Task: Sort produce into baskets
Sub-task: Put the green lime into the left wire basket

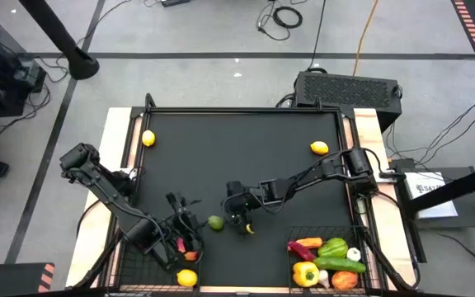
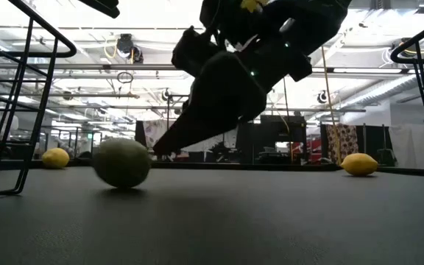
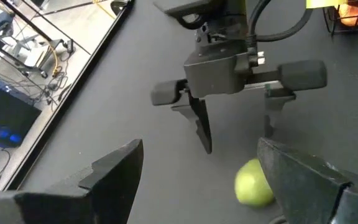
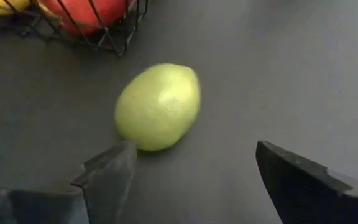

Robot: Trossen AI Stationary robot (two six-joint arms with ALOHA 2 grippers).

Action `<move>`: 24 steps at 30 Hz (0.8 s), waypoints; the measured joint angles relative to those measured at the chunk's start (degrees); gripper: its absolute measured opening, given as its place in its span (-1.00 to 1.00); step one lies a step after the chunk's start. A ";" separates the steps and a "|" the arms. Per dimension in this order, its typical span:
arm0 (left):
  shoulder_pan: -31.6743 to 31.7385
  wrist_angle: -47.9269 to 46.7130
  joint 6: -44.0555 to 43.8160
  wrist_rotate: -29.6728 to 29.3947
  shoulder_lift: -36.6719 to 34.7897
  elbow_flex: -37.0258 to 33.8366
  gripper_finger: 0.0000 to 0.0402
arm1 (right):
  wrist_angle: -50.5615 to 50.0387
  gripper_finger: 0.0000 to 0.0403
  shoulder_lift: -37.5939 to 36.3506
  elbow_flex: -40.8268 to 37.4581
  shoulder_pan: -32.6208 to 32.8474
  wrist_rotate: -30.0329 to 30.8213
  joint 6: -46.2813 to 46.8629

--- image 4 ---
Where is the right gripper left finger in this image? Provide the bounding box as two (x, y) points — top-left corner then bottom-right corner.
(20, 139), (138, 224)

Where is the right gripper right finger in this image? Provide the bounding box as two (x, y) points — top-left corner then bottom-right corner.
(255, 139), (358, 224)

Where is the green lime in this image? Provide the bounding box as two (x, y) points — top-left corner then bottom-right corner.
(114, 63), (202, 152)

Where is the red yellow apple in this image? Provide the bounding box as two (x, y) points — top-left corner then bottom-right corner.
(39, 0), (138, 35)

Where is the yellow lemon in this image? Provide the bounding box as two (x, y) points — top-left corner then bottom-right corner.
(0, 0), (30, 16)

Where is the black wire basket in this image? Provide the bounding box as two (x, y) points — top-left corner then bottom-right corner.
(0, 0), (150, 57)

